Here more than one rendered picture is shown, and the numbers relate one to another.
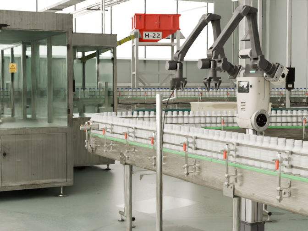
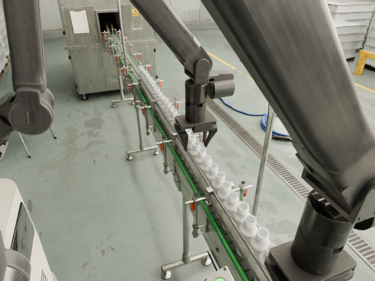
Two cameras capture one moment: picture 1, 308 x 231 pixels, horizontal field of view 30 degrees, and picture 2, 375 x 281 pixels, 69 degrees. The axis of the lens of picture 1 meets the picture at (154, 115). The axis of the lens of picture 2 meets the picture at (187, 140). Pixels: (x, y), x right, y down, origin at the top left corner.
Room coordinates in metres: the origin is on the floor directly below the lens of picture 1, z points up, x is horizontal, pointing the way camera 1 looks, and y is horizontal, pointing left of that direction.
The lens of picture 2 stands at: (4.45, -0.33, 1.83)
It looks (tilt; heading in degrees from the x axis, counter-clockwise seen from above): 32 degrees down; 187
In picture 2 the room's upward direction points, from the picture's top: straight up
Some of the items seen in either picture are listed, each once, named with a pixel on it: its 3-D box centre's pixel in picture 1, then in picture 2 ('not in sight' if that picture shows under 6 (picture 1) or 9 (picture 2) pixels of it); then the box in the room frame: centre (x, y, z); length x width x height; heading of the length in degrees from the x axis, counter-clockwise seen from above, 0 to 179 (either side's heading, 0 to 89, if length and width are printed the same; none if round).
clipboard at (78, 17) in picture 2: not in sight; (79, 21); (0.45, -2.37, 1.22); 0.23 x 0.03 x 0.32; 117
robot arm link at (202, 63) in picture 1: (207, 59); (210, 76); (3.77, -0.35, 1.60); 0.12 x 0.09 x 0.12; 117
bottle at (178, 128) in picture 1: (178, 137); (259, 250); (3.88, -0.17, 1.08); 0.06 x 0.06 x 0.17
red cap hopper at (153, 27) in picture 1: (155, 87); not in sight; (11.35, -0.02, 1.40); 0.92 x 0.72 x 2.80; 99
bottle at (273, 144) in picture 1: (273, 153); (168, 115); (2.97, -0.62, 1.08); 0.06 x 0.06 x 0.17
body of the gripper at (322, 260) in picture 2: (178, 74); (315, 248); (4.19, -0.18, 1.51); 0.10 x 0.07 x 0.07; 118
